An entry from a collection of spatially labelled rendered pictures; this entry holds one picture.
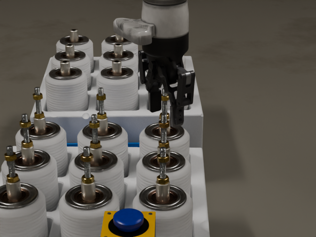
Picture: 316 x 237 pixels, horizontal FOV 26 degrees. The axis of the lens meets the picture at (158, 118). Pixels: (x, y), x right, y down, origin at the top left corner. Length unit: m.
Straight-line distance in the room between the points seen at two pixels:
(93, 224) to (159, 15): 0.33
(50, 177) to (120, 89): 0.41
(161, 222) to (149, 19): 0.31
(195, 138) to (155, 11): 0.57
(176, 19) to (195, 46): 1.47
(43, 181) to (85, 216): 0.16
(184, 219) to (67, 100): 0.58
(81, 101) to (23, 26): 1.26
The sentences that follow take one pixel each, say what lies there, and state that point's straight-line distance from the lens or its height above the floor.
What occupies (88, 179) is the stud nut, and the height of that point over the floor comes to 0.29.
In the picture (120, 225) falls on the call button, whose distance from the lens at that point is 0.89.
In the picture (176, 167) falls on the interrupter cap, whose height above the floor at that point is 0.25.
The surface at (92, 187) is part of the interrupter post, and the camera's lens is 1.08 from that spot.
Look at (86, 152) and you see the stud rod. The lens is 1.05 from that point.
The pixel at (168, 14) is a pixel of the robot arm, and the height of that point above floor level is 0.53.
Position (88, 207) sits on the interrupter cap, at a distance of 1.07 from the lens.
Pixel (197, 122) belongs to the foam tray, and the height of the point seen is 0.16.
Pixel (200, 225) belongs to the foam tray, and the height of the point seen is 0.18.
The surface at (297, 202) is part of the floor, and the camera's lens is 1.58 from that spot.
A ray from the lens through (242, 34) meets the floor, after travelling 2.68.
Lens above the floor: 0.82
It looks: 25 degrees down
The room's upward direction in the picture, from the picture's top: straight up
